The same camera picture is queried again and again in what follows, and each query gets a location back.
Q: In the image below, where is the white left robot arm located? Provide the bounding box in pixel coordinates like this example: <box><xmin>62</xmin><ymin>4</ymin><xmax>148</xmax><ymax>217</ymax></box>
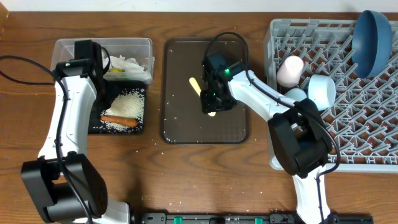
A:
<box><xmin>21</xmin><ymin>58</ymin><xmax>131</xmax><ymax>223</ymax></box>

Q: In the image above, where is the black square bin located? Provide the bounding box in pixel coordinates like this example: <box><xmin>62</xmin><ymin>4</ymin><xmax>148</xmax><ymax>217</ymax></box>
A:
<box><xmin>88</xmin><ymin>81</ymin><xmax>146</xmax><ymax>134</ymax></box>

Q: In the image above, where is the dark brown serving tray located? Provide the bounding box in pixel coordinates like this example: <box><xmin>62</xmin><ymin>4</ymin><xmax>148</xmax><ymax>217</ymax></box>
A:
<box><xmin>160</xmin><ymin>37</ymin><xmax>250</xmax><ymax>144</ymax></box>

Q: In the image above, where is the pink cup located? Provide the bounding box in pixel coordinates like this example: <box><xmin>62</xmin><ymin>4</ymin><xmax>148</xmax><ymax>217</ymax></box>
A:
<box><xmin>277</xmin><ymin>55</ymin><xmax>304</xmax><ymax>88</ymax></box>

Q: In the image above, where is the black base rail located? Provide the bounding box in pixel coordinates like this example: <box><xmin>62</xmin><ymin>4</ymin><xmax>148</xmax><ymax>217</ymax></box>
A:
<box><xmin>133</xmin><ymin>210</ymin><xmax>374</xmax><ymax>224</ymax></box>

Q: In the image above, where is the yellow snack wrapper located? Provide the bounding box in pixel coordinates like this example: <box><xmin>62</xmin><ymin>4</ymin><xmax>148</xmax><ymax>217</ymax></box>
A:
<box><xmin>108</xmin><ymin>68</ymin><xmax>125</xmax><ymax>73</ymax></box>

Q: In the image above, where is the orange carrot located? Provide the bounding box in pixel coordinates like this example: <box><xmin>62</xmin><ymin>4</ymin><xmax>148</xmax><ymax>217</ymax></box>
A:
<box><xmin>100</xmin><ymin>115</ymin><xmax>139</xmax><ymax>128</ymax></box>

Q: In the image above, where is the light blue cup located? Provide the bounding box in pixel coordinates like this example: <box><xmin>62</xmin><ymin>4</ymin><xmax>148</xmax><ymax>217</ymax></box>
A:
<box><xmin>284</xmin><ymin>88</ymin><xmax>307</xmax><ymax>103</ymax></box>

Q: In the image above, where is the crumpled white paper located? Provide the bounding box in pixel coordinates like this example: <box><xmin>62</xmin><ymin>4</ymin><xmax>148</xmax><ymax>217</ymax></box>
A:
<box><xmin>103</xmin><ymin>52</ymin><xmax>145</xmax><ymax>73</ymax></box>

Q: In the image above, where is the dark blue plate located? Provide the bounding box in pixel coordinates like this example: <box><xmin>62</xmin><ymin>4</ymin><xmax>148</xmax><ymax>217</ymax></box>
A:
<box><xmin>352</xmin><ymin>10</ymin><xmax>392</xmax><ymax>78</ymax></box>

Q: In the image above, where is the pile of rice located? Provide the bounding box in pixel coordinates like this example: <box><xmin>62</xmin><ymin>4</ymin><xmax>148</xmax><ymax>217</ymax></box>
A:
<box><xmin>101</xmin><ymin>88</ymin><xmax>146</xmax><ymax>134</ymax></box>

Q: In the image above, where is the light blue bowl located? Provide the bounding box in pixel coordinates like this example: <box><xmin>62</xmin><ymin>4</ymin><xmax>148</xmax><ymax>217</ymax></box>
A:
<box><xmin>308</xmin><ymin>75</ymin><xmax>336</xmax><ymax>111</ymax></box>

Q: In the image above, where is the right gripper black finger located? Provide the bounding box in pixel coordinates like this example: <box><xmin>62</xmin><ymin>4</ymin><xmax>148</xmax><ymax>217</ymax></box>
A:
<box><xmin>217</xmin><ymin>99</ymin><xmax>237</xmax><ymax>111</ymax></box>
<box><xmin>200</xmin><ymin>90</ymin><xmax>217</xmax><ymax>114</ymax></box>

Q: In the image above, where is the clear plastic bin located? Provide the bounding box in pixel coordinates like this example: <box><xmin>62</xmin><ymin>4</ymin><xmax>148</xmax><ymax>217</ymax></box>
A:
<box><xmin>50</xmin><ymin>37</ymin><xmax>155</xmax><ymax>84</ymax></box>

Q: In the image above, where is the grey dishwasher rack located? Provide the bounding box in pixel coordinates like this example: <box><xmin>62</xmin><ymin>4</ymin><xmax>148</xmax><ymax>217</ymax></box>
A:
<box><xmin>264</xmin><ymin>19</ymin><xmax>397</xmax><ymax>173</ymax></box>

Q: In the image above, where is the cream plastic spoon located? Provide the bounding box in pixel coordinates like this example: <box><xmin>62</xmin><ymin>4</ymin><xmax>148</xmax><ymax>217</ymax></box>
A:
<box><xmin>189</xmin><ymin>77</ymin><xmax>216</xmax><ymax>117</ymax></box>

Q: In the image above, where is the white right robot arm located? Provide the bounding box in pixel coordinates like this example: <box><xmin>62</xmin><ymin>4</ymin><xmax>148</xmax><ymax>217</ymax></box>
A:
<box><xmin>200</xmin><ymin>59</ymin><xmax>332</xmax><ymax>223</ymax></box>

